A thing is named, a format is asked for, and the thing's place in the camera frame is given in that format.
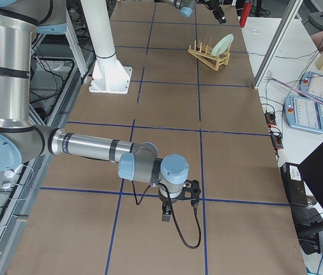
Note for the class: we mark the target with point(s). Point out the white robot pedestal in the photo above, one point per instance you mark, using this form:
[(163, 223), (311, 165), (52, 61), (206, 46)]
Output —
[(109, 75)]

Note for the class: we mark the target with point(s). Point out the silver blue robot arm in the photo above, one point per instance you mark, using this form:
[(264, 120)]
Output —
[(186, 7)]

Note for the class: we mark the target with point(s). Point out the red bottle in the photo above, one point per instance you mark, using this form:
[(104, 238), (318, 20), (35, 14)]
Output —
[(245, 13)]

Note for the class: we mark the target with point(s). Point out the aluminium frame post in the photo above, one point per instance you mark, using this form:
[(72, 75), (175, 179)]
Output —
[(283, 26)]

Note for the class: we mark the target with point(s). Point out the blue teach pendant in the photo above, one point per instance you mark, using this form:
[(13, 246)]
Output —
[(312, 83), (302, 113)]

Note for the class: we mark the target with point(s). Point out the aluminium side frame rail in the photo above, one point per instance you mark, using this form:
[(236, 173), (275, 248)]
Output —
[(59, 82)]

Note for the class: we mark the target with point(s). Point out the silver reacher grabber stick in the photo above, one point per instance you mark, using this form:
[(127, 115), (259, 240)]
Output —
[(297, 90)]

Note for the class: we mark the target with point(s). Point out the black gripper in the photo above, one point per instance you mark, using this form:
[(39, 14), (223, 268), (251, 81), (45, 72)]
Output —
[(217, 11)]

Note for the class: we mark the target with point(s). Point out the light green plate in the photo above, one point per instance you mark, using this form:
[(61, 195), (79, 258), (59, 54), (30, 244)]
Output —
[(222, 45)]

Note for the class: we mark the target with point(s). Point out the blue teach pendant near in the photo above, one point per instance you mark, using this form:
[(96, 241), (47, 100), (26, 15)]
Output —
[(302, 113)]

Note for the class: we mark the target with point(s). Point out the wooden dish rack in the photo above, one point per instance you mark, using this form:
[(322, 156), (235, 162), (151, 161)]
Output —
[(202, 51)]

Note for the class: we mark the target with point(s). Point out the blue teach pendant far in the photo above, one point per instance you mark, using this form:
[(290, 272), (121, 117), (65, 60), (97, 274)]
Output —
[(312, 83)]

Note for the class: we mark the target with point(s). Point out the black computer box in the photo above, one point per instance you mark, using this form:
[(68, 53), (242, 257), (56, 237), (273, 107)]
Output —
[(293, 185)]

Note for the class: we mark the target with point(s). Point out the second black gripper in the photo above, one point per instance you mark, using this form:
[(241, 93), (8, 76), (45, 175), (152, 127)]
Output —
[(167, 202)]

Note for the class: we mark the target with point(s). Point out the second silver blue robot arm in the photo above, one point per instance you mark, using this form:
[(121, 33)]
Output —
[(21, 140)]

